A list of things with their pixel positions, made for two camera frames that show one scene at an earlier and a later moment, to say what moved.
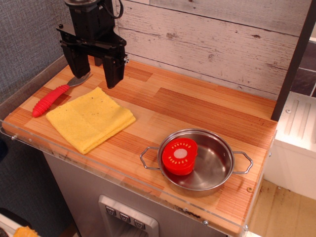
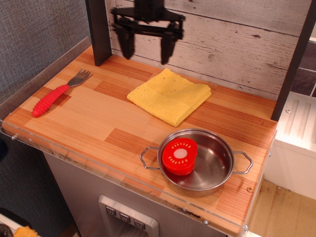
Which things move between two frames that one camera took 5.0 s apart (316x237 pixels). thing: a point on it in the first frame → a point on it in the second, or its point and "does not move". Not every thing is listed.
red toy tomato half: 178,155 does not move
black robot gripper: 93,31 → 150,16
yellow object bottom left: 25,231 does not move
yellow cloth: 92,118 → 169,96
